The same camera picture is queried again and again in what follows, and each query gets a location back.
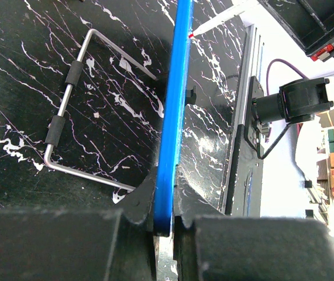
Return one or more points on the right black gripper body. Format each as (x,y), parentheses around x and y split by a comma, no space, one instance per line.
(310,23)

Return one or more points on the metal whiteboard stand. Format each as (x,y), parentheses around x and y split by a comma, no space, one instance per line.
(108,123)

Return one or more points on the red whiteboard marker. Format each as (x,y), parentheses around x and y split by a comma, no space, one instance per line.
(221,18)

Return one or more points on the white blue-framed whiteboard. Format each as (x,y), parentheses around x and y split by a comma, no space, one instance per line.
(171,135)

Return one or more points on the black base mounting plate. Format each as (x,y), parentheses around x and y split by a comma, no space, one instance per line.
(255,91)

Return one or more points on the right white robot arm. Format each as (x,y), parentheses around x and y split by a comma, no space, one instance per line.
(297,101)

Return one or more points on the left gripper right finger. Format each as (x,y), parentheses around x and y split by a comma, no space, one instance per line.
(209,245)

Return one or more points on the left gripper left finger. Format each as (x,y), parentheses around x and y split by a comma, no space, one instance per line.
(114,243)

